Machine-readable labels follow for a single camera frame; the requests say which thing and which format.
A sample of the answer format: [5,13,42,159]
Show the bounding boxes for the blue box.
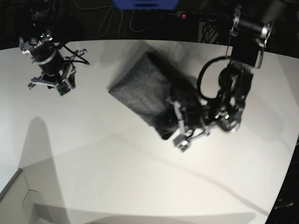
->
[113,0,179,10]

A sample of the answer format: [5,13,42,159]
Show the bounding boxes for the black cable bundle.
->
[200,20,221,44]

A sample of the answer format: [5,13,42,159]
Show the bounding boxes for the grey t-shirt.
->
[108,51,203,140]

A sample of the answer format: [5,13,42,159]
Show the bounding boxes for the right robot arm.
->
[19,0,90,96]

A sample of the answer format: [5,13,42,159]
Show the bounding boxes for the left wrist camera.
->
[173,134,192,153]

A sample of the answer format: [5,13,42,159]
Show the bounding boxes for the black power strip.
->
[177,11,229,21]

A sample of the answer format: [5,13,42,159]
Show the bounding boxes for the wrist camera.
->
[173,134,192,153]
[56,82,71,96]

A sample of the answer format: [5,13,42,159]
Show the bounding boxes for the white floor cables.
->
[93,6,164,37]

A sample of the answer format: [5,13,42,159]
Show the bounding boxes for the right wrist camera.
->
[56,82,71,96]

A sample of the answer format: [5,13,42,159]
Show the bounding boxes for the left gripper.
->
[167,98,210,146]

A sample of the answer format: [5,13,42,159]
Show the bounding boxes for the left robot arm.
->
[109,0,288,151]

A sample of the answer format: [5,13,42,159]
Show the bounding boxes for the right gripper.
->
[28,49,87,90]

